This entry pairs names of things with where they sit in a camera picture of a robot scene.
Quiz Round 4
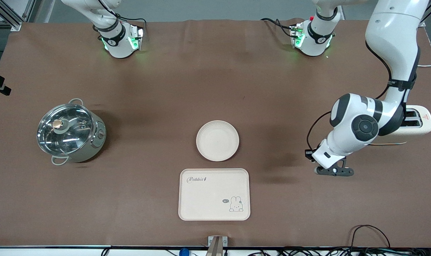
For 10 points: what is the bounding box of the cream rabbit print tray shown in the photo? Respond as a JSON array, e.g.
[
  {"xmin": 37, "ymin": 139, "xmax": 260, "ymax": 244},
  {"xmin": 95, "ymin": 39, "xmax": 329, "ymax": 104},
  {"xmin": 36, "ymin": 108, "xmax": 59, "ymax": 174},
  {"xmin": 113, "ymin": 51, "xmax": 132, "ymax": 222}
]
[{"xmin": 178, "ymin": 168, "xmax": 251, "ymax": 221}]

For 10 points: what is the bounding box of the glass pot lid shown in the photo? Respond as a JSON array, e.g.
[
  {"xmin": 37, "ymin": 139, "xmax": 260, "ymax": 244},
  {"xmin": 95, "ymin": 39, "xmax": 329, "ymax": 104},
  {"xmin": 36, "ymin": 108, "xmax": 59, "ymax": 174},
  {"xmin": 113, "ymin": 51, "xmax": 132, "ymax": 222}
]
[{"xmin": 37, "ymin": 103, "xmax": 95, "ymax": 156}]

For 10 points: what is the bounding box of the cream white toaster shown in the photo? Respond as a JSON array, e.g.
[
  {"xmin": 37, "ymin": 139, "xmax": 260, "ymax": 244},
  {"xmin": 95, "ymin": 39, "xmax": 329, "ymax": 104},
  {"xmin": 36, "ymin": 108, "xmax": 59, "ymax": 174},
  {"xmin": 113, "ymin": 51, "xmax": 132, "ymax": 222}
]
[{"xmin": 369, "ymin": 105, "xmax": 431, "ymax": 145}]

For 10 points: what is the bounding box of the cream round plate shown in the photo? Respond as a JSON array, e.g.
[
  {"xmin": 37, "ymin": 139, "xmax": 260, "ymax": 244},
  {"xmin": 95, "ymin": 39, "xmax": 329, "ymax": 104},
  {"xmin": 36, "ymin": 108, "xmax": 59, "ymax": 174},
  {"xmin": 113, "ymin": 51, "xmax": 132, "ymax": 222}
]
[{"xmin": 196, "ymin": 120, "xmax": 240, "ymax": 162}]

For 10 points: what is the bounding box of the black looped cable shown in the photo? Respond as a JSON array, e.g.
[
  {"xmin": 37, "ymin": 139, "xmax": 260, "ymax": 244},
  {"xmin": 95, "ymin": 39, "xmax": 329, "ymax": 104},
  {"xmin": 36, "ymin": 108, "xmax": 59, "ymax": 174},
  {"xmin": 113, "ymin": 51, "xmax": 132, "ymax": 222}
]
[{"xmin": 350, "ymin": 224, "xmax": 391, "ymax": 249}]

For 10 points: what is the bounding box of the black base cable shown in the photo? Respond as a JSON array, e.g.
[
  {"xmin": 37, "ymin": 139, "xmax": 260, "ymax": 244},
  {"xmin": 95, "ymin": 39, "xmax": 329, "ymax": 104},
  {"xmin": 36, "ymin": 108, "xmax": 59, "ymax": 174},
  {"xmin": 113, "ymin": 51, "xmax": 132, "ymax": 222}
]
[
  {"xmin": 261, "ymin": 18, "xmax": 295, "ymax": 38},
  {"xmin": 97, "ymin": 0, "xmax": 147, "ymax": 35}
]

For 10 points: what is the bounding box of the black left base cable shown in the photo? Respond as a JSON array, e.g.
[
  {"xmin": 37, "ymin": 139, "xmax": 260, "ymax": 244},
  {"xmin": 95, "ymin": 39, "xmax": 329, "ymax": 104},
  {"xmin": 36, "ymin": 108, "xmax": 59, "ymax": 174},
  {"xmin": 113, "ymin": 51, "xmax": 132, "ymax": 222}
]
[{"xmin": 261, "ymin": 18, "xmax": 295, "ymax": 38}]

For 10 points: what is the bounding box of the black right base cable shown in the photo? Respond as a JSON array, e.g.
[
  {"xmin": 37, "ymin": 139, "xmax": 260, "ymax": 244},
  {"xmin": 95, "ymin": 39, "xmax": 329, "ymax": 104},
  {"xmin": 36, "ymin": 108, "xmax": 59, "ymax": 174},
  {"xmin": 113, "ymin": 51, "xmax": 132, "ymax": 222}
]
[{"xmin": 97, "ymin": 0, "xmax": 147, "ymax": 35}]

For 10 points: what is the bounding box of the brown table mat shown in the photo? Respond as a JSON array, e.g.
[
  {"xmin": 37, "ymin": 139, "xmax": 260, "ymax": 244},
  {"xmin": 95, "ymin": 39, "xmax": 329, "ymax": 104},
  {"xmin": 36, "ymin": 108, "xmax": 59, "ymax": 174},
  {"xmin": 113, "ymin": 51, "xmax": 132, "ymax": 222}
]
[{"xmin": 0, "ymin": 18, "xmax": 431, "ymax": 249}]

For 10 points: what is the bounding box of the silver electric cooking pot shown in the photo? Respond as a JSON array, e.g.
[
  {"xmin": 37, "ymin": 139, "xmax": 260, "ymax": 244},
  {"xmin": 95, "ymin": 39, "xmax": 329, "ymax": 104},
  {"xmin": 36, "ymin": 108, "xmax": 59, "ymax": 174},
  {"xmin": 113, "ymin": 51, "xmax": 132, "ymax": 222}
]
[{"xmin": 37, "ymin": 98, "xmax": 107, "ymax": 166}]

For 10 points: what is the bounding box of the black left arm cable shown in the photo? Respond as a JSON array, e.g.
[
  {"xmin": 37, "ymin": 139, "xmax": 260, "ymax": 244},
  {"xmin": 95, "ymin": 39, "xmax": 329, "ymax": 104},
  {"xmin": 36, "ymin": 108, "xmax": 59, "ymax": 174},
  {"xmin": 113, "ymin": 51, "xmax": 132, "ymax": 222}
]
[{"xmin": 306, "ymin": 39, "xmax": 394, "ymax": 151}]

